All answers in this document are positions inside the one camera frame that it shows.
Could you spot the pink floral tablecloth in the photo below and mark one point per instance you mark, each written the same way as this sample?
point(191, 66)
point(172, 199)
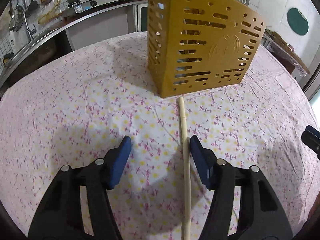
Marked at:
point(74, 109)

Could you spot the steel kitchen sink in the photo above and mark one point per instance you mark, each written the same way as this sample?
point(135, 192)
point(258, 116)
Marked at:
point(27, 51)

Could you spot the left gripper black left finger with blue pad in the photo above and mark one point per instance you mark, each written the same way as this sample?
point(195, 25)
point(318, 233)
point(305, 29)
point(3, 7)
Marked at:
point(76, 205)

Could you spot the green round cutting board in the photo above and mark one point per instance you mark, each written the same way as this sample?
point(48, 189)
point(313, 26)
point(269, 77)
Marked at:
point(297, 21)

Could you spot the chrome faucet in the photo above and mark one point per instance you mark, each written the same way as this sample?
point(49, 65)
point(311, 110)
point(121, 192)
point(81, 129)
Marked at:
point(13, 26)

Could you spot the kitchen counter with cabinets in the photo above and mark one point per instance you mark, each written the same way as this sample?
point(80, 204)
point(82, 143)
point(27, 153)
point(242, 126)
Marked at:
point(78, 32)

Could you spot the yellow perforated utensil holder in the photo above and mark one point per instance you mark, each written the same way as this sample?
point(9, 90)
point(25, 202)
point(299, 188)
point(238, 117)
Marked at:
point(195, 45)

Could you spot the light wooden chopstick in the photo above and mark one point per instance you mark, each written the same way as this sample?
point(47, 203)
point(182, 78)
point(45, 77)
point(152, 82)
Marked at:
point(186, 167)

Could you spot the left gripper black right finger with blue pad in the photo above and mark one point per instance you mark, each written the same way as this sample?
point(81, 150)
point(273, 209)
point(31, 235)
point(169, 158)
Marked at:
point(244, 205)

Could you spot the wooden board with vegetables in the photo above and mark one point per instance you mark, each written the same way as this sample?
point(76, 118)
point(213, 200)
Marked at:
point(274, 43)

